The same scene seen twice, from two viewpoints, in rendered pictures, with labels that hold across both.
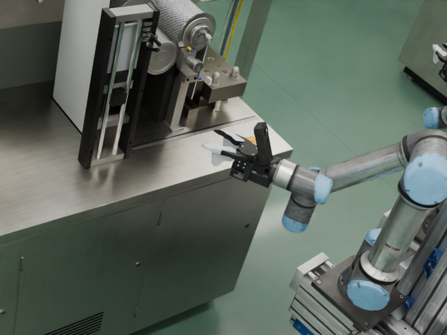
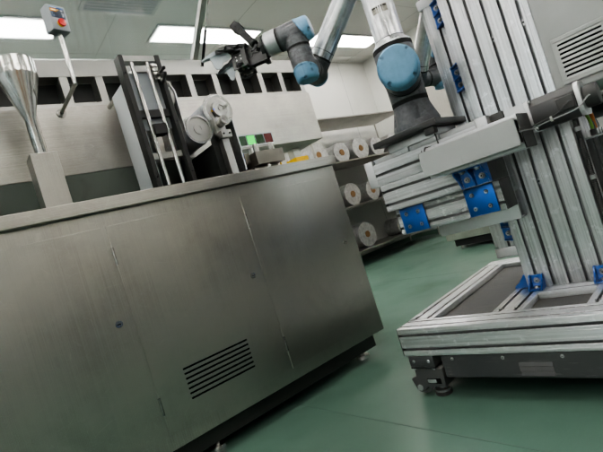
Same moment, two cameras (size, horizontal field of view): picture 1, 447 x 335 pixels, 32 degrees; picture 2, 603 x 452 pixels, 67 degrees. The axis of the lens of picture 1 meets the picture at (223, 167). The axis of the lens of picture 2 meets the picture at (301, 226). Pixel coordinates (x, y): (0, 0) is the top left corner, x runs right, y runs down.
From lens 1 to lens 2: 1.88 m
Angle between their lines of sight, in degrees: 39
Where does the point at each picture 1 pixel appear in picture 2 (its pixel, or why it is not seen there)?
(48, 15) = (124, 160)
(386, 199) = not seen: hidden behind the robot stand
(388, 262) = (388, 22)
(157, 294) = (298, 321)
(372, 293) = (396, 54)
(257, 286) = not seen: hidden behind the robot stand
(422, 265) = (457, 95)
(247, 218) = (340, 233)
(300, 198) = (290, 39)
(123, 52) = (148, 94)
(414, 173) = not seen: outside the picture
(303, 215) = (303, 52)
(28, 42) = (117, 183)
